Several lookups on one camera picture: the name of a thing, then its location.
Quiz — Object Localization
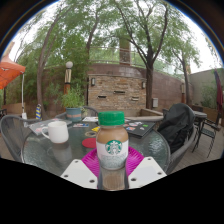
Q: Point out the round dark patio table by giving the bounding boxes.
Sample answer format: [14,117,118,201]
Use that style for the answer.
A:
[193,110,208,120]

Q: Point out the globe-topped lamp post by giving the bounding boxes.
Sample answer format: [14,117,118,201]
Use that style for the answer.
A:
[63,60,74,96]

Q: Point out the black bag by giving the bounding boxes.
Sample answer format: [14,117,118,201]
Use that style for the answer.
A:
[157,102,196,154]

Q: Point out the green-capped coffee drink bottle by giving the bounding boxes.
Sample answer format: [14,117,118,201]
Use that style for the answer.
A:
[95,111,130,192]

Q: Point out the green plant in teal pot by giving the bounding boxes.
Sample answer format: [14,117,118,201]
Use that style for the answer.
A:
[59,86,86,123]

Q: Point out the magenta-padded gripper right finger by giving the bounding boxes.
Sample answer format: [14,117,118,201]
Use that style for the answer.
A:
[124,146,168,190]

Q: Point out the grey laptop with stickers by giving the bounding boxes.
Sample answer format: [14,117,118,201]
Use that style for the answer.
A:
[28,117,73,136]

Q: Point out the dark-trunked forked tree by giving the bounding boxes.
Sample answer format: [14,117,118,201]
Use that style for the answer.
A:
[113,0,201,110]

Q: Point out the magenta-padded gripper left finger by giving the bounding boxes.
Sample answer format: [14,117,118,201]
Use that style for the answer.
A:
[60,148,103,190]

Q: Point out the white ceramic mug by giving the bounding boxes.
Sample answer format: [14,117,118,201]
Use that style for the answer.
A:
[40,120,70,144]

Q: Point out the tape roll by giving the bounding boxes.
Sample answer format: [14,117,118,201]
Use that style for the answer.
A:
[84,130,98,138]

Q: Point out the dark patio chair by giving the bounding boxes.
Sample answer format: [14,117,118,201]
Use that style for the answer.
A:
[193,118,224,158]

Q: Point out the black laptop with stickers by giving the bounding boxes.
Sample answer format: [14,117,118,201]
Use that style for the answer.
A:
[123,120,157,138]

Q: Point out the leaning grey-trunked tree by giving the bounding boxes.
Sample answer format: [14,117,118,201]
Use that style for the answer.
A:
[13,0,101,118]

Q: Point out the blue yellow striped post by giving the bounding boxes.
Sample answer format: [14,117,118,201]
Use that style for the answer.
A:
[35,103,43,121]

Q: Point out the orange patio umbrella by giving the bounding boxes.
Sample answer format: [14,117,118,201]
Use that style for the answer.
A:
[0,54,28,120]

